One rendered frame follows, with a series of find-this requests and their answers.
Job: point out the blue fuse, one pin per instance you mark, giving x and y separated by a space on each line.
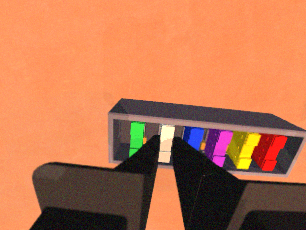
193 136

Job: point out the green fuse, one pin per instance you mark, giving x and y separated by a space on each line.
137 135

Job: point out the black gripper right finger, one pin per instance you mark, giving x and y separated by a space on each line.
211 198

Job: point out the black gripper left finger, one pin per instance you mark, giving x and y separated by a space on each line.
125 189

